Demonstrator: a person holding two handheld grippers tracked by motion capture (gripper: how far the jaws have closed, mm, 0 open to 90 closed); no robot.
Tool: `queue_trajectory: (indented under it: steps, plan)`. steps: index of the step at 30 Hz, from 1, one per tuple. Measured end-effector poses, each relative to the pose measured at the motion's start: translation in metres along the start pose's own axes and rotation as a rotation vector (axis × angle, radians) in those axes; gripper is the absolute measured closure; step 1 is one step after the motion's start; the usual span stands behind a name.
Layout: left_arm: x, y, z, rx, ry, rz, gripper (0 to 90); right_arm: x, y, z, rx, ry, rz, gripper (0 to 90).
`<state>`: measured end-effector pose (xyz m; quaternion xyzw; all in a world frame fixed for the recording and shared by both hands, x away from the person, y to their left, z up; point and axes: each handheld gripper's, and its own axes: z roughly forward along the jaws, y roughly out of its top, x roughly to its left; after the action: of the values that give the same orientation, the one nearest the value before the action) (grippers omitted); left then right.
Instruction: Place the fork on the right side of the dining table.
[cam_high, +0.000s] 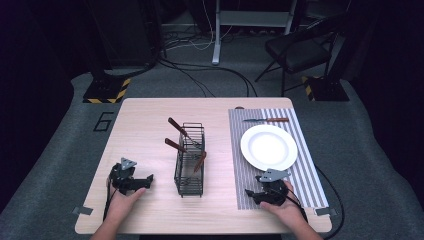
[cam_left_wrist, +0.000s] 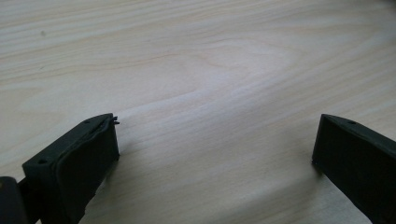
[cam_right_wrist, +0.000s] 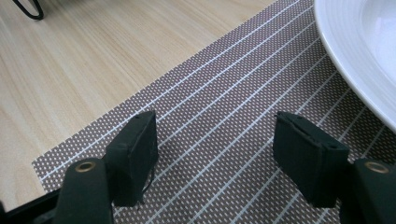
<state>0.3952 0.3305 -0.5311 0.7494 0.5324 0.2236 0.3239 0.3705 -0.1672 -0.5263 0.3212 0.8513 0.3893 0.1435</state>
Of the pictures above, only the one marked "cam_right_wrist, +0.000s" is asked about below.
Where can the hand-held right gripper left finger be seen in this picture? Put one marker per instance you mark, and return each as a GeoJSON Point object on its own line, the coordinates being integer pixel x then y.
{"type": "Point", "coordinates": [130, 158]}

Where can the brown woven striped placemat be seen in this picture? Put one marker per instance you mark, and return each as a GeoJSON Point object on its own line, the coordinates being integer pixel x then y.
{"type": "Point", "coordinates": [224, 102]}

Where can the white ceramic plate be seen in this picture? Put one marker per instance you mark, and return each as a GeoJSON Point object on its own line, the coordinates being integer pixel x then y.
{"type": "Point", "coordinates": [364, 46]}

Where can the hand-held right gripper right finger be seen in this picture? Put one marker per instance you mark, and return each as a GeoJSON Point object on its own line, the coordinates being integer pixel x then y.
{"type": "Point", "coordinates": [311, 155]}

